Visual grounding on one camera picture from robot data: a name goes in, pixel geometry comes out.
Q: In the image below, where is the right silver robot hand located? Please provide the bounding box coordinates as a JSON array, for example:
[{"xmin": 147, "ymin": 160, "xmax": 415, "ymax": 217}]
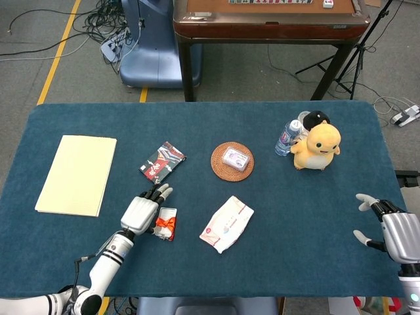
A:
[{"xmin": 352, "ymin": 193, "xmax": 420, "ymax": 263}]

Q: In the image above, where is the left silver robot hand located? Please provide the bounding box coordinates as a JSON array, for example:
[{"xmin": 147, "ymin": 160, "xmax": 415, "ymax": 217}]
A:
[{"xmin": 120, "ymin": 182, "xmax": 174, "ymax": 237}]

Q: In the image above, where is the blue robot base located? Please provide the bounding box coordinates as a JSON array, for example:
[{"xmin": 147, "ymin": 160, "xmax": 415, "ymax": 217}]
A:
[{"xmin": 118, "ymin": 0, "xmax": 203, "ymax": 89}]

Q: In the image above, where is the cream paper folder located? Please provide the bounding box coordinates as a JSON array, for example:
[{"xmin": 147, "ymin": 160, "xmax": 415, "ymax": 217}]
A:
[{"xmin": 34, "ymin": 135, "xmax": 118, "ymax": 218}]

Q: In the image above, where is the red white packaging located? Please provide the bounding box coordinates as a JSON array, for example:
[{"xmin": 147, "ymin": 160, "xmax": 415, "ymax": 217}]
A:
[{"xmin": 327, "ymin": 296, "xmax": 403, "ymax": 315}]

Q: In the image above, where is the white pink wet wipes pack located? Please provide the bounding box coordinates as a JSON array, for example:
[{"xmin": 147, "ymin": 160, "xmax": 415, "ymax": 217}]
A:
[{"xmin": 199, "ymin": 195, "xmax": 255, "ymax": 255}]

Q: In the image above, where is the round woven rattan coaster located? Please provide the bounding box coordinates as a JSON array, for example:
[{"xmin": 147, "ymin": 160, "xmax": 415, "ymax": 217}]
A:
[{"xmin": 210, "ymin": 141, "xmax": 255, "ymax": 182}]

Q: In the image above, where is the clear purple plastic box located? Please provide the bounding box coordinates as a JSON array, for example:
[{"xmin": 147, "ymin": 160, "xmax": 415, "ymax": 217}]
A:
[{"xmin": 220, "ymin": 146, "xmax": 251, "ymax": 173}]

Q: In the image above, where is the grey blue robot torso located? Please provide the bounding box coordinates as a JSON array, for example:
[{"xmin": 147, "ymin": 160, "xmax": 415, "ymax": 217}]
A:
[{"xmin": 136, "ymin": 297, "xmax": 280, "ymax": 315}]

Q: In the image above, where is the white grey power strip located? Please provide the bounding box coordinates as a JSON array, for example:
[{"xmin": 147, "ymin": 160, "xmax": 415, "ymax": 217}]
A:
[{"xmin": 389, "ymin": 104, "xmax": 420, "ymax": 128}]

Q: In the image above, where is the yellow plush toy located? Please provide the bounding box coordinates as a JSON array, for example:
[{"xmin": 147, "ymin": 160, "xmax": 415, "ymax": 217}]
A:
[{"xmin": 289, "ymin": 119, "xmax": 342, "ymax": 171}]

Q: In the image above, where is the blue table cloth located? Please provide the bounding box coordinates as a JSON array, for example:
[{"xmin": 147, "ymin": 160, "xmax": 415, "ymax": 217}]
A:
[{"xmin": 0, "ymin": 100, "xmax": 410, "ymax": 299}]

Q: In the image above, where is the black plush toy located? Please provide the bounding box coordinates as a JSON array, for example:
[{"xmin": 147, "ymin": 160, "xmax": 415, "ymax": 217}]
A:
[{"xmin": 302, "ymin": 110, "xmax": 331, "ymax": 132}]

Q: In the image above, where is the clear plastic water bottle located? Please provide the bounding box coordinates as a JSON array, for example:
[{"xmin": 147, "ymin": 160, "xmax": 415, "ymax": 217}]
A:
[{"xmin": 274, "ymin": 119, "xmax": 303, "ymax": 157}]

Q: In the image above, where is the white power strip with plugs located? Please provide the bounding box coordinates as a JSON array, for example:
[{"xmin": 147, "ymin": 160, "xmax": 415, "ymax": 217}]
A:
[{"xmin": 100, "ymin": 30, "xmax": 133, "ymax": 64}]

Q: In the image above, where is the black tripod stand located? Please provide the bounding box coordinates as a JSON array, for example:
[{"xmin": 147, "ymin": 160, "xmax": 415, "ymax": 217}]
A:
[{"xmin": 295, "ymin": 0, "xmax": 394, "ymax": 100}]

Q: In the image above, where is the brown mahjong table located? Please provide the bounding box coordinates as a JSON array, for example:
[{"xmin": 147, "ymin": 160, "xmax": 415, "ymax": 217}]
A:
[{"xmin": 173, "ymin": 0, "xmax": 371, "ymax": 102}]

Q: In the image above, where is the row of face-up mahjong tiles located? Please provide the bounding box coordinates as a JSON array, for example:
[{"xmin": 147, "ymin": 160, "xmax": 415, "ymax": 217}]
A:
[{"xmin": 228, "ymin": 0, "xmax": 314, "ymax": 5}]

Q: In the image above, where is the black metal bracket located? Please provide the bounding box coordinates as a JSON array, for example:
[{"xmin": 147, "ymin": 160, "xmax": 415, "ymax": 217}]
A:
[{"xmin": 395, "ymin": 170, "xmax": 420, "ymax": 188}]

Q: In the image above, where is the black cable bundle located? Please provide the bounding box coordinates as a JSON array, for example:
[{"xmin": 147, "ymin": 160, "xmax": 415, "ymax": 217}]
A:
[{"xmin": 83, "ymin": 0, "xmax": 134, "ymax": 43}]

